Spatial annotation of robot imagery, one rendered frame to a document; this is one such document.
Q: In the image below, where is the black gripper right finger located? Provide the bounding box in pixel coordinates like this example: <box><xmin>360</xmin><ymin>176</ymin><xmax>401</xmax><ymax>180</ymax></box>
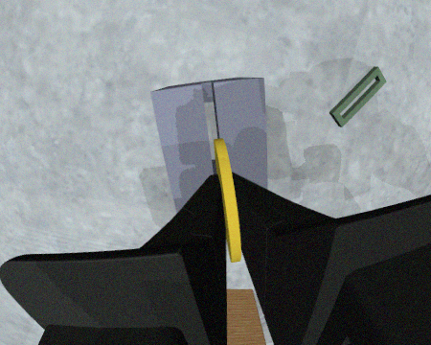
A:
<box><xmin>232</xmin><ymin>172</ymin><xmax>431</xmax><ymax>345</ymax></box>

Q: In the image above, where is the gold coin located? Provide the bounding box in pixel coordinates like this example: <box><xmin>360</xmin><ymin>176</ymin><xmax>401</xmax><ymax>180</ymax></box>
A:
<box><xmin>215</xmin><ymin>138</ymin><xmax>241</xmax><ymax>263</ymax></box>

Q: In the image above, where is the grey box lid with narrow slot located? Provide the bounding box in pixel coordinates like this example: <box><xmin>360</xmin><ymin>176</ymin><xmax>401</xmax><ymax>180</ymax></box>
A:
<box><xmin>150</xmin><ymin>78</ymin><xmax>268</xmax><ymax>214</ymax></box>

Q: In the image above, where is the dark grey box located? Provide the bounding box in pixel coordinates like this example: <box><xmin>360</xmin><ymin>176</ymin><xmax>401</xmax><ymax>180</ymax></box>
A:
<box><xmin>163</xmin><ymin>77</ymin><xmax>238</xmax><ymax>173</ymax></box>

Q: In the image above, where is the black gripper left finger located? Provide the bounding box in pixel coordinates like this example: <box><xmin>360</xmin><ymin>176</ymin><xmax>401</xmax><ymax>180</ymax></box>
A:
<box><xmin>0</xmin><ymin>173</ymin><xmax>227</xmax><ymax>345</ymax></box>

